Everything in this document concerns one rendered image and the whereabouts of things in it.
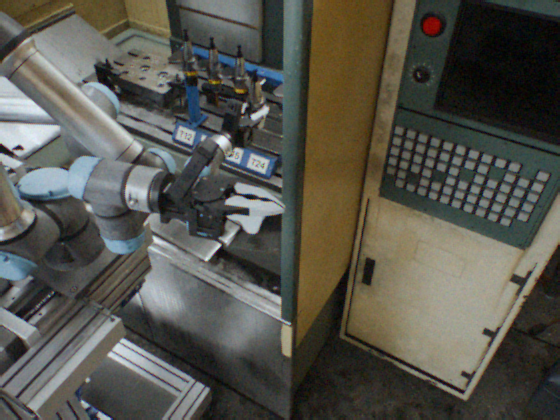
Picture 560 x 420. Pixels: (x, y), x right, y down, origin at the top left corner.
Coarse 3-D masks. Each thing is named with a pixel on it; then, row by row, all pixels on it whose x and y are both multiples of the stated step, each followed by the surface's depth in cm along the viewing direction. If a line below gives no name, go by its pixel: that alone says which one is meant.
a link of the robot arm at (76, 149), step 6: (60, 126) 134; (60, 132) 134; (66, 132) 132; (66, 138) 132; (72, 138) 131; (66, 144) 133; (72, 144) 131; (78, 144) 131; (72, 150) 132; (78, 150) 132; (84, 150) 131; (78, 156) 133; (90, 156) 132; (198, 234) 148; (204, 234) 148
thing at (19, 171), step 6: (0, 156) 162; (6, 156) 162; (6, 162) 160; (12, 162) 160; (18, 162) 160; (12, 168) 158; (18, 168) 159; (12, 174) 159; (18, 174) 160; (24, 174) 162; (12, 180) 159; (18, 180) 161
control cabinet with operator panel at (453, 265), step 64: (448, 0) 115; (512, 0) 108; (384, 64) 137; (448, 64) 124; (512, 64) 118; (384, 128) 149; (448, 128) 134; (512, 128) 126; (384, 192) 160; (448, 192) 147; (512, 192) 138; (384, 256) 186; (448, 256) 170; (512, 256) 156; (384, 320) 210; (448, 320) 190; (512, 320) 171; (448, 384) 214
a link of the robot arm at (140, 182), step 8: (136, 168) 85; (144, 168) 85; (152, 168) 85; (136, 176) 83; (144, 176) 83; (152, 176) 83; (128, 184) 83; (136, 184) 83; (144, 184) 83; (152, 184) 83; (128, 192) 83; (136, 192) 83; (144, 192) 83; (128, 200) 84; (136, 200) 84; (144, 200) 83; (136, 208) 85; (144, 208) 84
